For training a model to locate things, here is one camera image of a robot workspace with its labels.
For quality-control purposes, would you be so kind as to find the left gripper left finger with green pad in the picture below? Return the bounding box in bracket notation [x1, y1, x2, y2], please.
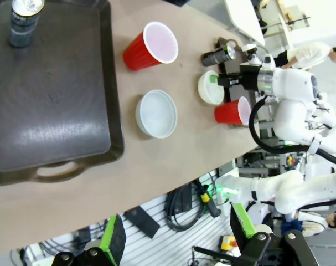
[51, 213, 127, 266]

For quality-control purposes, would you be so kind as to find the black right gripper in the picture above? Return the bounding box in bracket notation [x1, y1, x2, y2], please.
[210, 63, 261, 91]

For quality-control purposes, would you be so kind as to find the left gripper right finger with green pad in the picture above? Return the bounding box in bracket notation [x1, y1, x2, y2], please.
[230, 203, 321, 266]

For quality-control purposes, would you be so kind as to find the white ceramic bowl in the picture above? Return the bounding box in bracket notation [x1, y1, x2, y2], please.
[197, 70, 226, 105]
[135, 89, 178, 139]

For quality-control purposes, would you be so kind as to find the black soda can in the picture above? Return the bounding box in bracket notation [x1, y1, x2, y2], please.
[8, 0, 45, 48]
[201, 44, 236, 67]

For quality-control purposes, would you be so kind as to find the yellow emergency stop box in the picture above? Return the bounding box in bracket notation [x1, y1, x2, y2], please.
[218, 235, 240, 252]

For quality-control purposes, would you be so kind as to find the red plastic cup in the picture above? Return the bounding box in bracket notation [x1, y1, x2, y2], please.
[122, 21, 179, 71]
[214, 96, 252, 126]

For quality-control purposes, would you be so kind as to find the flat black box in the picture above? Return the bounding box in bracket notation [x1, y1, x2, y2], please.
[123, 206, 161, 239]

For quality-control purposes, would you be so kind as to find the white desk top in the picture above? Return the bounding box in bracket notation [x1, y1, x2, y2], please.
[224, 0, 266, 47]

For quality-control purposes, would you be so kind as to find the person in white jacket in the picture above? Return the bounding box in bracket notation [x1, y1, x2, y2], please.
[280, 210, 336, 238]

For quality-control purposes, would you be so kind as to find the person in white shirt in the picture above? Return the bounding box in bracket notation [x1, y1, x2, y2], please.
[274, 42, 336, 70]

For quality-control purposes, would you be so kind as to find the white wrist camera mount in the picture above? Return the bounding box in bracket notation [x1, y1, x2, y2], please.
[241, 43, 276, 69]

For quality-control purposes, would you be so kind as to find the black yellow handle tool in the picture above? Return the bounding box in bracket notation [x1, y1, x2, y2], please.
[194, 179, 222, 218]

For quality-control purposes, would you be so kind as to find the coiled black cable bundle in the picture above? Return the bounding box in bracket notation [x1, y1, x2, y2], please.
[166, 183, 206, 232]

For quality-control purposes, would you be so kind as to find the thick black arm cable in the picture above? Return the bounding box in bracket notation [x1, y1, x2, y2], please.
[247, 95, 336, 167]

